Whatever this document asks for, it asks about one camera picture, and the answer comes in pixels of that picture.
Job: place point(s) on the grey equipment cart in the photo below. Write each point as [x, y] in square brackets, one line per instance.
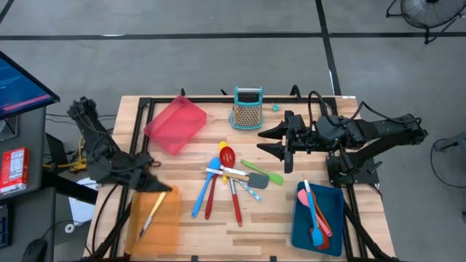
[36, 134]

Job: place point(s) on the grey-green table knife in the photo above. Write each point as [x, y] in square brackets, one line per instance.
[233, 170]

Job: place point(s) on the blue silicone spoon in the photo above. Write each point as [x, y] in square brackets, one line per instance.
[212, 167]

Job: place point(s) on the green silicone spatula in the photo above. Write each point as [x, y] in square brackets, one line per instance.
[276, 179]

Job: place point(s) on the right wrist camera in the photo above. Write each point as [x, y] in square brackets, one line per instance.
[329, 131]

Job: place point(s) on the black metal table frame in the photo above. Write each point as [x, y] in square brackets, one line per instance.
[215, 99]

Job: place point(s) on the small yellow spoon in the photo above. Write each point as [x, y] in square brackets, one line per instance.
[223, 145]

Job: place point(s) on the white paper sheet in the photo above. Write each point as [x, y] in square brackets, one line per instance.
[82, 211]

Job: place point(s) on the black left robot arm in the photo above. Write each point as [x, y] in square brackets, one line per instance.
[98, 145]

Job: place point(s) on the red silicone spatula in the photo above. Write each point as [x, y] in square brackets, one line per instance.
[325, 243]

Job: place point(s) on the teal metal box grater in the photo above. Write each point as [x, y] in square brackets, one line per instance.
[247, 114]

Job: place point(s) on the red cardboard box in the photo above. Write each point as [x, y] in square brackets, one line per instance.
[14, 171]

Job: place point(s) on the pink translucent plastic bin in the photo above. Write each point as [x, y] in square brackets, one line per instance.
[174, 123]

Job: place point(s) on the orange-pink silicone spatula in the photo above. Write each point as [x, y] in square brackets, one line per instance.
[302, 196]

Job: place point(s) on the orange translucent plastic bin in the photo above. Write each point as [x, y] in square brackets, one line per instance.
[167, 225]

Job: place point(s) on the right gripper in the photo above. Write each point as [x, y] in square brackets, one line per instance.
[300, 134]

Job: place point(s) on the white tape roll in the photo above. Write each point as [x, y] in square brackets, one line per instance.
[69, 228]

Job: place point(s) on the black floor fan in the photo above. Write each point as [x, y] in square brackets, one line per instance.
[429, 14]

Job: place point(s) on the black computer mouse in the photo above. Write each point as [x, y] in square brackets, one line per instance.
[34, 251]

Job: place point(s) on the dark blue plastic bin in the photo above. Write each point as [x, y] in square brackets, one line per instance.
[335, 203]

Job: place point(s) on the computer monitor blue screen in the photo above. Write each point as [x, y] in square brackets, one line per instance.
[22, 87]

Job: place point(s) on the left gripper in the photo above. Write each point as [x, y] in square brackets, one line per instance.
[136, 178]

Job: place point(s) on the dark red slotted turner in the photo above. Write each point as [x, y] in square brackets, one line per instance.
[210, 203]

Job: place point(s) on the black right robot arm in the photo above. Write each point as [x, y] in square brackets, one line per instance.
[386, 134]

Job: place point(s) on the small teal plastic piece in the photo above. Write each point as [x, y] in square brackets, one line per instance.
[276, 107]

